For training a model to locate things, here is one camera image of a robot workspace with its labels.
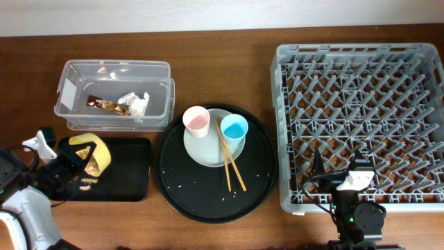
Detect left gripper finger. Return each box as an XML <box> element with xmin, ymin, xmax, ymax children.
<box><xmin>58</xmin><ymin>137</ymin><xmax>85</xmax><ymax>170</ymax></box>
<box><xmin>76</xmin><ymin>146</ymin><xmax>97</xmax><ymax>184</ymax></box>

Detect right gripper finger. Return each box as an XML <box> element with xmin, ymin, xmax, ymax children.
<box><xmin>310</xmin><ymin>149</ymin><xmax>325</xmax><ymax>178</ymax></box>
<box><xmin>348</xmin><ymin>150</ymin><xmax>373</xmax><ymax>171</ymax></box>

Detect yellow bowl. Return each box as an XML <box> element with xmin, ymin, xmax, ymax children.
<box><xmin>69</xmin><ymin>133</ymin><xmax>111</xmax><ymax>177</ymax></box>

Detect gold snack wrapper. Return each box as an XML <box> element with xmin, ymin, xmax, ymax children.
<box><xmin>86</xmin><ymin>95</ymin><xmax>130</xmax><ymax>116</ymax></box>

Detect white napkin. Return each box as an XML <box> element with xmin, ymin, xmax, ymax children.
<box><xmin>117</xmin><ymin>92</ymin><xmax>150</xmax><ymax>116</ymax></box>

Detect wooden chopstick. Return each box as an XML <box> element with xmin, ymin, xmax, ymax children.
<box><xmin>216</xmin><ymin>117</ymin><xmax>232</xmax><ymax>192</ymax></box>
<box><xmin>223</xmin><ymin>139</ymin><xmax>247</xmax><ymax>192</ymax></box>

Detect blue cup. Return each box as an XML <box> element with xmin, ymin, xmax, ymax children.
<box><xmin>220</xmin><ymin>114</ymin><xmax>248</xmax><ymax>144</ymax></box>

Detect pink cup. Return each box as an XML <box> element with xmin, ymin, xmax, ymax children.
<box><xmin>182</xmin><ymin>106</ymin><xmax>211</xmax><ymax>138</ymax></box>

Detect grey plate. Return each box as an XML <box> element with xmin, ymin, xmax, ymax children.
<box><xmin>183</xmin><ymin>108</ymin><xmax>231</xmax><ymax>167</ymax></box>

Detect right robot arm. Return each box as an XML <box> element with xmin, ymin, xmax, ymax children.
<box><xmin>308</xmin><ymin>150</ymin><xmax>386</xmax><ymax>250</ymax></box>

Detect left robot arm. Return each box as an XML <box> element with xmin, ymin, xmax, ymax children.
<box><xmin>1</xmin><ymin>142</ymin><xmax>96</xmax><ymax>249</ymax></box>

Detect grey dishwasher rack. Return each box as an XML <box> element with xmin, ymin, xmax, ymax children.
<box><xmin>270</xmin><ymin>43</ymin><xmax>443</xmax><ymax>215</ymax></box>

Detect food scraps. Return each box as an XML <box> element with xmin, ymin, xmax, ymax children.
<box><xmin>76</xmin><ymin>146</ymin><xmax>99</xmax><ymax>191</ymax></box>

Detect black rectangular tray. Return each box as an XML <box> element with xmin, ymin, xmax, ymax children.
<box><xmin>51</xmin><ymin>137</ymin><xmax>151</xmax><ymax>201</ymax></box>

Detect clear plastic bin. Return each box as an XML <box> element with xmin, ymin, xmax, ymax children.
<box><xmin>54</xmin><ymin>60</ymin><xmax>175</xmax><ymax>132</ymax></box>

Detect round black tray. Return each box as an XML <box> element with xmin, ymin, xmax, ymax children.
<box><xmin>154</xmin><ymin>103</ymin><xmax>278</xmax><ymax>224</ymax></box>

